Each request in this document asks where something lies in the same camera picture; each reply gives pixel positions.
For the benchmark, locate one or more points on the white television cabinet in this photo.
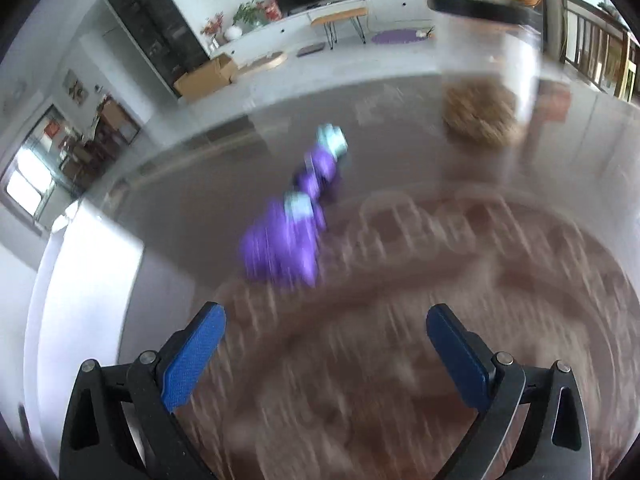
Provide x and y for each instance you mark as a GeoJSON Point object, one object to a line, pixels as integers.
{"type": "Point", "coordinates": [395, 7]}

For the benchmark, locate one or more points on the leafy green potted plant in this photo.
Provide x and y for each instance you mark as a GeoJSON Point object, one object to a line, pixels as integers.
{"type": "Point", "coordinates": [248, 14]}

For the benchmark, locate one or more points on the wooden bench hairpin legs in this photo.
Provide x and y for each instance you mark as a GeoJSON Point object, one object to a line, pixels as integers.
{"type": "Point", "coordinates": [340, 14]}

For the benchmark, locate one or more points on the red flowers in vase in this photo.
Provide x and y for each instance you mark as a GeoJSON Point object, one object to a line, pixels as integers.
{"type": "Point", "coordinates": [212, 27]}

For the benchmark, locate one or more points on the round beige floor pad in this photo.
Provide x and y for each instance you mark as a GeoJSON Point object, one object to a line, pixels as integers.
{"type": "Point", "coordinates": [265, 64]}

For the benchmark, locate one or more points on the red gift box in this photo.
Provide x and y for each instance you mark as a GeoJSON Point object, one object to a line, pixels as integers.
{"type": "Point", "coordinates": [272, 10]}

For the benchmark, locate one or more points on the round white vase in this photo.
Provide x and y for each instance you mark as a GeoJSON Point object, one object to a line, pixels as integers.
{"type": "Point", "coordinates": [233, 33]}

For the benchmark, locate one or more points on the dining table with chairs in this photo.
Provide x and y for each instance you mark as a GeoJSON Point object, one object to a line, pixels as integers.
{"type": "Point", "coordinates": [100, 135]}

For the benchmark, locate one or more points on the wooden slatted bench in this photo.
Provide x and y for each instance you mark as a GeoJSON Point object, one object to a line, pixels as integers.
{"type": "Point", "coordinates": [600, 45]}

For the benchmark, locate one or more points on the wall painting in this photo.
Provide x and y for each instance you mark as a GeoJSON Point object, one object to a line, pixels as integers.
{"type": "Point", "coordinates": [75, 87]}

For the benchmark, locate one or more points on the purple toy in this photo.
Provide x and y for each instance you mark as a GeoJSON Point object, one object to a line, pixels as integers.
{"type": "Point", "coordinates": [285, 245]}

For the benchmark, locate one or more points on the clear jar black lid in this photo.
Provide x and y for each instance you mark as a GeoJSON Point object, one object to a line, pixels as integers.
{"type": "Point", "coordinates": [480, 115]}

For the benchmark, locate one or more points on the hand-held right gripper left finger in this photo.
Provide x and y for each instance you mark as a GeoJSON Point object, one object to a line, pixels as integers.
{"type": "Point", "coordinates": [195, 355]}

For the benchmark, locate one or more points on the purple floor rug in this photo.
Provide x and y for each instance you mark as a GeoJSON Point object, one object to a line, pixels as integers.
{"type": "Point", "coordinates": [397, 36]}

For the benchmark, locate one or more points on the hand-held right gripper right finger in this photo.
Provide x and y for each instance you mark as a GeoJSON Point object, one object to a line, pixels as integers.
{"type": "Point", "coordinates": [457, 360]}

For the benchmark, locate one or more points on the white cardboard storage box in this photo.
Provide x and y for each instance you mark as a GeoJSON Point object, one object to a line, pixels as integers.
{"type": "Point", "coordinates": [85, 310]}

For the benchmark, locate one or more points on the dark display cabinet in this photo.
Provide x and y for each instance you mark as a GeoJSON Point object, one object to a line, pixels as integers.
{"type": "Point", "coordinates": [150, 20]}

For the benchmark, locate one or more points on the dark floor scale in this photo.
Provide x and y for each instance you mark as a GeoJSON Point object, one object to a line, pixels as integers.
{"type": "Point", "coordinates": [310, 50]}

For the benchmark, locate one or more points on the brown cardboard box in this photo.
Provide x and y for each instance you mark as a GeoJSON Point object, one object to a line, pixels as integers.
{"type": "Point", "coordinates": [205, 80]}

